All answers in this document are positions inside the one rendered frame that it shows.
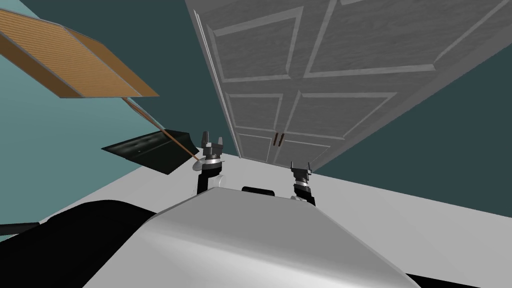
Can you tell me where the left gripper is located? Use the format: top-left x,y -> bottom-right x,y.
201,130 -> 224,161

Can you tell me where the black flat box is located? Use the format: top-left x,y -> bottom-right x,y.
101,129 -> 200,176

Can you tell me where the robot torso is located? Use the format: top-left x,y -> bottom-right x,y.
81,185 -> 422,288

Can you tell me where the grey panelled cupboard door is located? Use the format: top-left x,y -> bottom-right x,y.
273,0 -> 512,172
194,0 -> 338,163

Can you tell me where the grey cupboard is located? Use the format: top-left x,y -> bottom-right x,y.
184,0 -> 512,174

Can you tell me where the brown wooden table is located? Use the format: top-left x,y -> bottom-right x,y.
0,8 -> 200,162

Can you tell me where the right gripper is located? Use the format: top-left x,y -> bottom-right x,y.
290,161 -> 313,183

